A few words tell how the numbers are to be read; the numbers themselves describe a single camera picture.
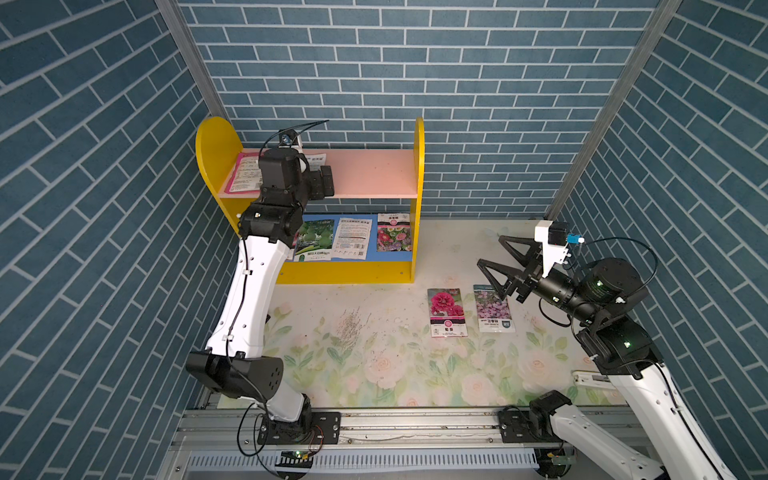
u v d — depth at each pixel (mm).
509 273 486
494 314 935
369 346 880
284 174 478
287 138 553
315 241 940
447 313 943
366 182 737
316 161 787
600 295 428
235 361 395
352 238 959
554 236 462
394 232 983
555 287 493
